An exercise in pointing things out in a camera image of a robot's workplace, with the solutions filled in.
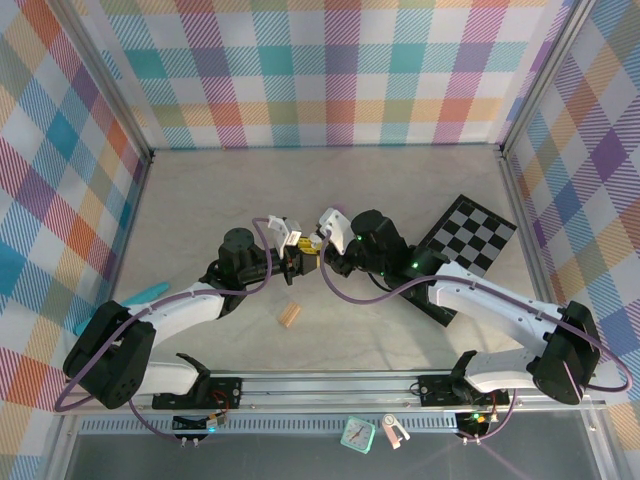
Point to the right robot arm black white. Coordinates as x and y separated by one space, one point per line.
500 300

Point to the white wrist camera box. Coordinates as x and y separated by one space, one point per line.
335 227
282 230

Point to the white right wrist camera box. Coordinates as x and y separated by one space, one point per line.
335 227

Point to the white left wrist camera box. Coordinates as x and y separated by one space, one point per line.
282 230

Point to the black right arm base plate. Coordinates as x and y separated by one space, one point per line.
435 387

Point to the aluminium table edge rail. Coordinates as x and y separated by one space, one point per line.
530 250
125 250

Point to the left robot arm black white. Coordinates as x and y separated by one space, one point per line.
185 310

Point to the teal square alarm clock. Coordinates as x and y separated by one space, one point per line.
358 434

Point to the aluminium mounting rail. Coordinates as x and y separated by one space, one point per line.
325 392

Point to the black grey chessboard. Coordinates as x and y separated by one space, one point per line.
475 235

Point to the aluminium frame post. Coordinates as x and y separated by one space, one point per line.
547 75
110 75

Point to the small wooden block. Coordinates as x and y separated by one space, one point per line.
290 314

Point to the white pink clip tool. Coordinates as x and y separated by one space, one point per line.
395 429

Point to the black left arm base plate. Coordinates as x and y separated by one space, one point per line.
225 392

